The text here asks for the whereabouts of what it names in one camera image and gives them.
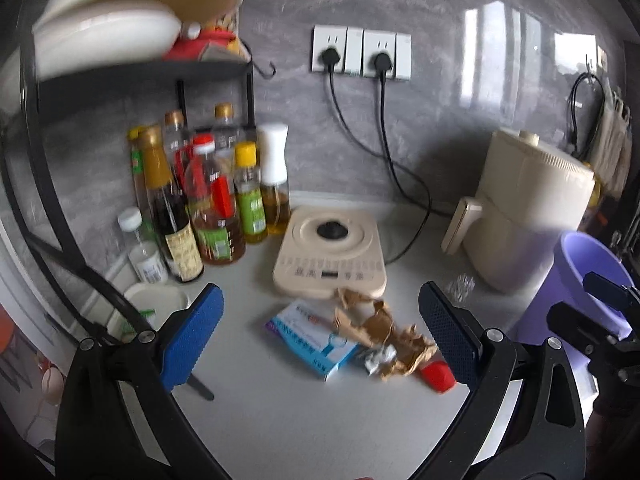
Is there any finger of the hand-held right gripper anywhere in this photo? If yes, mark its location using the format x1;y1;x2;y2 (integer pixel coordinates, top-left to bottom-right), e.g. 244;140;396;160
546;302;618;356
582;271;640;311

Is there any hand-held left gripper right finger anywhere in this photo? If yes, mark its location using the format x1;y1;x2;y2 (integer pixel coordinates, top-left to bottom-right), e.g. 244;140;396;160
415;281;587;480

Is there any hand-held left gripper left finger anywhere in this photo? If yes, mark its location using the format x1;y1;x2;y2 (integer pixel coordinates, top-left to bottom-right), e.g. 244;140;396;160
54;282;224;480

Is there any red bottle cap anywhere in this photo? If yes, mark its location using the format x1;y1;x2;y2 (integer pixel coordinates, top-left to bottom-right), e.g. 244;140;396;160
419;362;457;393

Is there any clear plastic ball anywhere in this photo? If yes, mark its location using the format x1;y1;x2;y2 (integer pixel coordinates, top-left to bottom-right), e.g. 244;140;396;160
446;274;476;303

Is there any purple plastic bucket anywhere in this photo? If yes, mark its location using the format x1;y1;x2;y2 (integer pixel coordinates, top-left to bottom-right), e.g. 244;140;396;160
517;231;636;386

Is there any brown paper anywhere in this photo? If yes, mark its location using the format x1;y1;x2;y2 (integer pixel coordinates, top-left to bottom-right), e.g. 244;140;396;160
332;287;438;381

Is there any small white wrapper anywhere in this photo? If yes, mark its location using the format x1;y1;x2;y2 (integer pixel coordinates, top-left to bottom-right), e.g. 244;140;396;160
362;345;398;376

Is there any blue white medicine box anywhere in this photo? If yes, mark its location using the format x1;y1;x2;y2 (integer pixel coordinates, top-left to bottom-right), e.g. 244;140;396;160
264;300;361;382

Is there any white rectangular tray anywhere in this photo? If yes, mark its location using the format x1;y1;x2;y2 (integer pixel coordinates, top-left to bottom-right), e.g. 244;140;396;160
107;282;191;341

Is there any small white capped bottle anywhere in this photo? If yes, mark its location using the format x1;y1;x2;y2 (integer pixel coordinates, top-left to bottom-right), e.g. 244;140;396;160
117;207;170;283

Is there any dark soy sauce bottle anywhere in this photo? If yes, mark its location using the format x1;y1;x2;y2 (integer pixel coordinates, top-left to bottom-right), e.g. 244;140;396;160
139;125;205;283

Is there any red capped cooking oil bottle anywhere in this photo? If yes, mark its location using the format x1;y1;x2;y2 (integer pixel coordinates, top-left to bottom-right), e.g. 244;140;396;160
175;134;247;265

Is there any cream air fryer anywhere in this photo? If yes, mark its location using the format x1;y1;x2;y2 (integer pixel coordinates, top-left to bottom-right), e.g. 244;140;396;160
441;129;596;295

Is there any green label yellow cap bottle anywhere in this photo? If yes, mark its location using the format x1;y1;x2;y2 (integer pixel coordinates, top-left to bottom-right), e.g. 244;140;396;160
233;141;270;245

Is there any cream induction cooker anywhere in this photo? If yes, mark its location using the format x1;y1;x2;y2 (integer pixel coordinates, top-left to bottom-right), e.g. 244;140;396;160
272;205;388;300

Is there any beige hanging cloth bag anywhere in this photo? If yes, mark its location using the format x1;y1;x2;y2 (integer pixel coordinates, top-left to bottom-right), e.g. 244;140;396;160
587;77;633;196

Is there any slim yellow capped bottle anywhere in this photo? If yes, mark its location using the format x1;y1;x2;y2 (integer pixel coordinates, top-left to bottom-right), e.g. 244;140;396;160
127;126;151;211

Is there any clear gold capped bottle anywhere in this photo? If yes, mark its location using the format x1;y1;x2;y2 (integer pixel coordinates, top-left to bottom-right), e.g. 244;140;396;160
212;102;241;151
162;110;191;161

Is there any white top oil sprayer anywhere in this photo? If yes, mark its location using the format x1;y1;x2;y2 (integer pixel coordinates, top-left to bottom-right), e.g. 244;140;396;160
256;124;292;237

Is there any black metal kitchen rack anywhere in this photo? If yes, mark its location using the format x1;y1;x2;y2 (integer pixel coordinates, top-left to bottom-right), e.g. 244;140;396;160
0;40;277;402

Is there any red plastic container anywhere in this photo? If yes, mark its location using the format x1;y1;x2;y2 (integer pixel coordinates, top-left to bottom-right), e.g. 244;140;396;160
162;22;238;61

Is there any white plate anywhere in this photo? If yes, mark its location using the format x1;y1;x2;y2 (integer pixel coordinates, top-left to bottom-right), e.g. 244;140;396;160
32;2;182;78

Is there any yellow snack packet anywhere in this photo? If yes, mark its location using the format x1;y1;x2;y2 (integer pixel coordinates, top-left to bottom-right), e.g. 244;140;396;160
200;7;251;58

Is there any black hanging cable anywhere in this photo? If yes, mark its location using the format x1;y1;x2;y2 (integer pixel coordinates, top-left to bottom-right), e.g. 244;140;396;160
570;72;606;158

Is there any metal wall hook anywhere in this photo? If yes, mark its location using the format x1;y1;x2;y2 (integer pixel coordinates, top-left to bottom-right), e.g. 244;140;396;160
582;45;608;73

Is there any black power cable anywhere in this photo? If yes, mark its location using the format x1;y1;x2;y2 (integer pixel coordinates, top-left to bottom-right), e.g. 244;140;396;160
319;47;433;266
372;52;458;218

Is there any white wall switch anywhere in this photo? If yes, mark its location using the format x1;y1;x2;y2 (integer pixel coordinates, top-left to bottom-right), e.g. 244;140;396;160
395;32;412;82
345;27;365;77

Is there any white wall socket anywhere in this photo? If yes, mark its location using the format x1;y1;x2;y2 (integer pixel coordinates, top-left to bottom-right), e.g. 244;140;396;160
362;29;397;80
312;25;347;74

